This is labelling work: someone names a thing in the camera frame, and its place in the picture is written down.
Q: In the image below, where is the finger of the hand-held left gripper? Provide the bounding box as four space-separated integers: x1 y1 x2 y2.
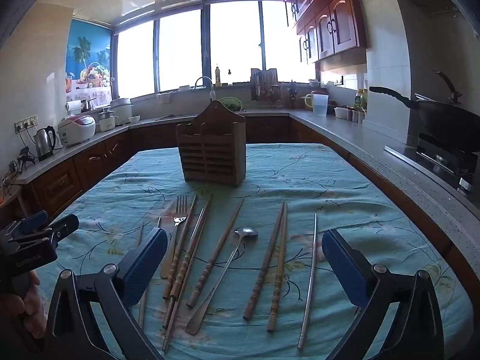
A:
7 214 80 250
7 211 49 238

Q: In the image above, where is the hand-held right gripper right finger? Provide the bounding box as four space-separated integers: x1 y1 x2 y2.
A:
322 229 445 360

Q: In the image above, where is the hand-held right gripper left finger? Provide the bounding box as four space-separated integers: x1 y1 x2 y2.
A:
49 228 169 360

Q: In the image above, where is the metal fork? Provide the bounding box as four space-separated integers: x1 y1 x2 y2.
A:
160 195 188 279

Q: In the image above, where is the wooden utensil holder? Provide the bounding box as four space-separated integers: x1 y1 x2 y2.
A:
176 100 247 187

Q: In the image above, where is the person's left hand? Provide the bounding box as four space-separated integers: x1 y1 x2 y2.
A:
0 270 46 342

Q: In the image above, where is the kitchen counter with wooden cabinets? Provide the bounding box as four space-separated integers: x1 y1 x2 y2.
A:
0 107 480 297

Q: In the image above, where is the steel electric kettle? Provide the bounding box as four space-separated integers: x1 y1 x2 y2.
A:
34 125 57 161

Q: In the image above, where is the white and red rice cooker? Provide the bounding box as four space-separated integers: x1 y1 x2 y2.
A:
58 114 96 147

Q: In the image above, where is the long metal spoon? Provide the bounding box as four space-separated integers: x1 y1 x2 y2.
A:
185 226 259 336

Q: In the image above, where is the teal floral tablecloth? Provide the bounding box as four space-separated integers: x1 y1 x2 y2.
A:
35 142 474 360

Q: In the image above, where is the small white steamer pot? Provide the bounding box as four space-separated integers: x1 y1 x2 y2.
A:
98 107 117 133

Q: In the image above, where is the gas stove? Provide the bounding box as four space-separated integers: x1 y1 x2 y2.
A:
414 133 480 196

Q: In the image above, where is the beach and fruit poster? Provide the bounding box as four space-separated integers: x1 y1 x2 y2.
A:
66 19 113 100

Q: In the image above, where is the black wok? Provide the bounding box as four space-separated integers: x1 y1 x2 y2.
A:
369 85 480 144

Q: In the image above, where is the green colander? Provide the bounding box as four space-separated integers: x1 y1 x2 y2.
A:
218 97 243 112

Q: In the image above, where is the curved sink faucet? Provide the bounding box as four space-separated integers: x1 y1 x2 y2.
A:
194 76 217 101

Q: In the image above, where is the knife and utensil rack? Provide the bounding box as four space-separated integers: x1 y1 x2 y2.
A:
250 68 283 104

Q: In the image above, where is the large kitchen window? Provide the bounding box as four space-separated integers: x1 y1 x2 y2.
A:
112 0 317 100

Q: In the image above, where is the black cables and charger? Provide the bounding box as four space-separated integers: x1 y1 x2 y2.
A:
0 147 37 197

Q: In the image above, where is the wall power outlet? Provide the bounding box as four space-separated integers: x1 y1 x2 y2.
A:
15 116 39 132

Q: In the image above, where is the clear pitcher with green handle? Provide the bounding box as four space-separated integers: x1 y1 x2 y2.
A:
304 93 329 117

